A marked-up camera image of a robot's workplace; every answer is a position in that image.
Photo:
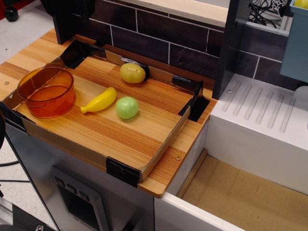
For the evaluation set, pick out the yellow toy in bin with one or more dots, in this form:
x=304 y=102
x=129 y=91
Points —
x=301 y=3

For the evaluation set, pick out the dark grey left post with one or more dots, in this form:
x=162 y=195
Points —
x=66 y=26

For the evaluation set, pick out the yellow toy potato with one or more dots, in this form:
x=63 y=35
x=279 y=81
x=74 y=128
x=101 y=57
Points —
x=132 y=73

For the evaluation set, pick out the silver toy oven front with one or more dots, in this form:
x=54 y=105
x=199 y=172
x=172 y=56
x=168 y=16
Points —
x=78 y=196

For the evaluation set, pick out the teal plastic bin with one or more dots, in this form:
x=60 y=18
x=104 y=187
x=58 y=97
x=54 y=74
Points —
x=295 y=61

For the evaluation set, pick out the cardboard fence with black tape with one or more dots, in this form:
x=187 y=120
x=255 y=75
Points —
x=173 y=112

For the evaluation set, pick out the orange transparent plastic pot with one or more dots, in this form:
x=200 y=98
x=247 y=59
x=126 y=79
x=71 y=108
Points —
x=47 y=91

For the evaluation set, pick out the black chair caster wheel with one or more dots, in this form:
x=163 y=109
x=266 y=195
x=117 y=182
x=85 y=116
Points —
x=11 y=14

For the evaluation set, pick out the dark grey vertical post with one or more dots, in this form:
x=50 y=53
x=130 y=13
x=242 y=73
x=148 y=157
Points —
x=238 y=15

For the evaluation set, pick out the green toy apple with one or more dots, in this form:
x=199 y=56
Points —
x=127 y=107

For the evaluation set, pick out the yellow toy banana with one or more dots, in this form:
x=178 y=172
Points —
x=100 y=102

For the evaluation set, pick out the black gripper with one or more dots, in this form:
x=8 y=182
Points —
x=84 y=8

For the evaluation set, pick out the white toy sink unit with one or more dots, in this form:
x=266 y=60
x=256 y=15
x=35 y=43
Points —
x=248 y=169

